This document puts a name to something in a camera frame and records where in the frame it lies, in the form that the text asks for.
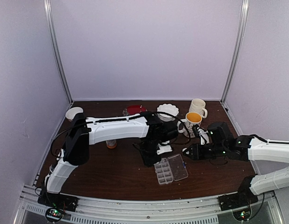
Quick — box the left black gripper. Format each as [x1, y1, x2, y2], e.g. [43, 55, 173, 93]
[139, 139, 162, 167]

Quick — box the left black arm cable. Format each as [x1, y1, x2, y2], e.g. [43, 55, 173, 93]
[50, 111, 192, 159]

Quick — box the red floral plate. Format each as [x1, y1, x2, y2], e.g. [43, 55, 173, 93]
[122, 105, 147, 116]

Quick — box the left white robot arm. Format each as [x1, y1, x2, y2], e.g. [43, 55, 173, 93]
[43, 112, 178, 207]

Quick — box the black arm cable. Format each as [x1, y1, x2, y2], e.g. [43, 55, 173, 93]
[50, 111, 192, 159]
[249, 134, 289, 145]

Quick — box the cream ribbed mug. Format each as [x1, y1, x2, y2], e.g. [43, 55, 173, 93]
[189, 98, 208, 119]

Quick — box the white ceramic rice bowl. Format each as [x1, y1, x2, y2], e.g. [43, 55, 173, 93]
[65, 107, 84, 122]

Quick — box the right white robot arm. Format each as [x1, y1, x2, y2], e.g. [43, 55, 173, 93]
[182, 122, 289, 206]

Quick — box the white scalloped bowl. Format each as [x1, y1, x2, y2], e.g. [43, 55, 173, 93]
[157, 104, 179, 122]

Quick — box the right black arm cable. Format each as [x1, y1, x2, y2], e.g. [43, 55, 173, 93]
[249, 134, 289, 145]

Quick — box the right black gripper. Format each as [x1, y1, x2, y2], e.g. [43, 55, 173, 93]
[183, 143, 227, 161]

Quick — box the grey lid vitamin bottle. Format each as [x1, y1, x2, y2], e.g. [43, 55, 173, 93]
[106, 140, 117, 149]

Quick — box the front aluminium rail base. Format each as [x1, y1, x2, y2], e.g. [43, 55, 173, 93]
[12, 185, 285, 224]

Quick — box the right aluminium frame post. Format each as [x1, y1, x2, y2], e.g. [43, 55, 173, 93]
[220, 0, 250, 105]

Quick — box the floral mug yellow inside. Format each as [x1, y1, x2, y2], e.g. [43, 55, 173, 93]
[177, 112, 203, 138]

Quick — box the clear plastic pill organizer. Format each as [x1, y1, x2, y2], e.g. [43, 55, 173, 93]
[154, 154, 189, 185]

